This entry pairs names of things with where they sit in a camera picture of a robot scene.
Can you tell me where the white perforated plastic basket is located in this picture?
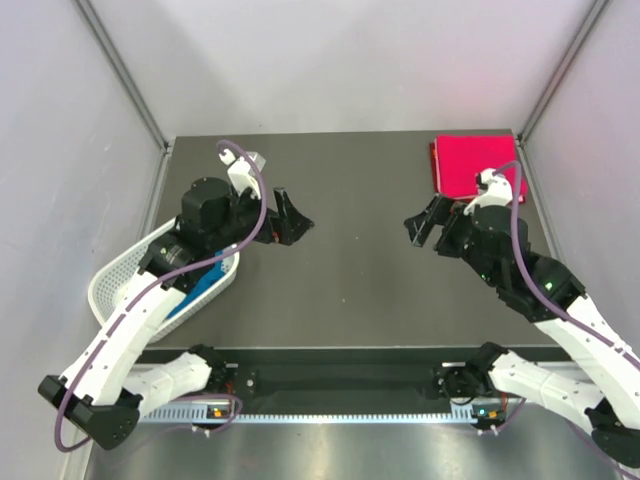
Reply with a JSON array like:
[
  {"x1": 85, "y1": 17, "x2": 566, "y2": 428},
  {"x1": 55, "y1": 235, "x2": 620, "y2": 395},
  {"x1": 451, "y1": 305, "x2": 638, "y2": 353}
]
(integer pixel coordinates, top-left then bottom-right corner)
[{"x1": 87, "y1": 218, "x2": 240, "y2": 343}]

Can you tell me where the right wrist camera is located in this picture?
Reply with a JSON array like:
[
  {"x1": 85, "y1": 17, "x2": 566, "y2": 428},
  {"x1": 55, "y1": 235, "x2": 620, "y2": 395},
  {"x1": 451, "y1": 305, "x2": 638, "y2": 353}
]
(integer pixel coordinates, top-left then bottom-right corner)
[{"x1": 463, "y1": 168, "x2": 513, "y2": 216}]

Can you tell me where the folded pink t-shirt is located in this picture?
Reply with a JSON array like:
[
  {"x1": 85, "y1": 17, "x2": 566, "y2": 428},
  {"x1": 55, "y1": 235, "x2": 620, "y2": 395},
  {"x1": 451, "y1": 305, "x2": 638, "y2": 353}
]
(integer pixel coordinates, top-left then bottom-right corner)
[{"x1": 433, "y1": 134, "x2": 529, "y2": 200}]

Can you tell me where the aluminium frame post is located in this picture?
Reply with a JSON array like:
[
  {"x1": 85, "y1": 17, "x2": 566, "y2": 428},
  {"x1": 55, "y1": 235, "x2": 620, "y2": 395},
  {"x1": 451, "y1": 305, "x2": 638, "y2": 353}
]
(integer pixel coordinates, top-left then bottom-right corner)
[
  {"x1": 70, "y1": 0, "x2": 169, "y2": 152},
  {"x1": 515, "y1": 0, "x2": 611, "y2": 145}
]

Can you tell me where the left aluminium frame post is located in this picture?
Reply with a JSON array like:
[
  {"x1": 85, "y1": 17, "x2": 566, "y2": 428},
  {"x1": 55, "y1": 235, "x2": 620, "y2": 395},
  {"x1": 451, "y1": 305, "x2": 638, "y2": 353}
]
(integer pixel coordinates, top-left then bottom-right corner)
[{"x1": 70, "y1": 0, "x2": 169, "y2": 152}]

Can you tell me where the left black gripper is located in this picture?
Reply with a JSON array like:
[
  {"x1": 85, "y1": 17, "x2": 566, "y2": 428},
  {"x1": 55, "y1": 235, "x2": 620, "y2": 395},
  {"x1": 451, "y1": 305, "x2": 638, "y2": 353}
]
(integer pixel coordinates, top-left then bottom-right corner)
[{"x1": 208, "y1": 183, "x2": 313, "y2": 252}]

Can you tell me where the blue t-shirt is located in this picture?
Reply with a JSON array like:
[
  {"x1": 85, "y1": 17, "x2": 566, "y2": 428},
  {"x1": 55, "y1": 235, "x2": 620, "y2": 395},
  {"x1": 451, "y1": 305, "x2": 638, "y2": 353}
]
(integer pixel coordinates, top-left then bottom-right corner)
[{"x1": 166, "y1": 256, "x2": 234, "y2": 320}]

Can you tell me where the right aluminium frame post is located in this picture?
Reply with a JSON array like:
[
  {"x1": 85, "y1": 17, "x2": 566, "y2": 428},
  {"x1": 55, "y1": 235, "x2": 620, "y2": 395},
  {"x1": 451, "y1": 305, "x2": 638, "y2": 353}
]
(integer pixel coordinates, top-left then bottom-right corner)
[{"x1": 515, "y1": 0, "x2": 611, "y2": 145}]

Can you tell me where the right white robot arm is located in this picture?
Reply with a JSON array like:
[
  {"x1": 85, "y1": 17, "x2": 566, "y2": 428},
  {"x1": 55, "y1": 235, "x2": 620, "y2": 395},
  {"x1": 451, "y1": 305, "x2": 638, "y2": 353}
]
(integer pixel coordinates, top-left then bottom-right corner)
[{"x1": 404, "y1": 194, "x2": 639, "y2": 469}]

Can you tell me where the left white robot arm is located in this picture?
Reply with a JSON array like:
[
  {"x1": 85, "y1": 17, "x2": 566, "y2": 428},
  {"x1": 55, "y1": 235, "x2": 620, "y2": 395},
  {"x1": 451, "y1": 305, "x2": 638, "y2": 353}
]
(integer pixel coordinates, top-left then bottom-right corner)
[{"x1": 38, "y1": 177, "x2": 314, "y2": 450}]

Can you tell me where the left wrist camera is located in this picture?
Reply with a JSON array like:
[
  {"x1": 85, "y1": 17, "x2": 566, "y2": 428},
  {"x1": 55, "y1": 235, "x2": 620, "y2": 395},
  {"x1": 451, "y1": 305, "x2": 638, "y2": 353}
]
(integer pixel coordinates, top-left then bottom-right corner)
[{"x1": 225, "y1": 150, "x2": 261, "y2": 200}]

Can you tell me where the white slotted cable duct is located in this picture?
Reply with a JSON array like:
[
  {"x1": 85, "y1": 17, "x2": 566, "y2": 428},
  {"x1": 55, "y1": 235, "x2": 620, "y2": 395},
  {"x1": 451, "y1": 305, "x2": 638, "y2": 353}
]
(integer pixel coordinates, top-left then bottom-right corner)
[{"x1": 140, "y1": 401, "x2": 506, "y2": 426}]

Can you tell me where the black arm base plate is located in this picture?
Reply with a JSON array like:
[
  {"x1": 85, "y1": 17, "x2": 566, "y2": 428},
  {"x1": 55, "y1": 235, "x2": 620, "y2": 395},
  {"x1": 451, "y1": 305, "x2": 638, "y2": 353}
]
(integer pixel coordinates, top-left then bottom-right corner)
[{"x1": 198, "y1": 348, "x2": 498, "y2": 414}]

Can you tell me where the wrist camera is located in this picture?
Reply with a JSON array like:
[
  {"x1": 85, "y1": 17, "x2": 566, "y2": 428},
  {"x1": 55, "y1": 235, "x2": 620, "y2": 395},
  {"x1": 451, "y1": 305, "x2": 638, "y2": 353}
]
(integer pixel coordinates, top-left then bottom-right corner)
[
  {"x1": 463, "y1": 168, "x2": 513, "y2": 216},
  {"x1": 225, "y1": 150, "x2": 261, "y2": 200}
]

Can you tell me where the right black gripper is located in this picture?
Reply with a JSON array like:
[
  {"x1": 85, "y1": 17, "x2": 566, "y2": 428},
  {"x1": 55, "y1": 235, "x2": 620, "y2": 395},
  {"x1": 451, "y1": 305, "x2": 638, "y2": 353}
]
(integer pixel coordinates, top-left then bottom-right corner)
[{"x1": 403, "y1": 193, "x2": 500, "y2": 288}]

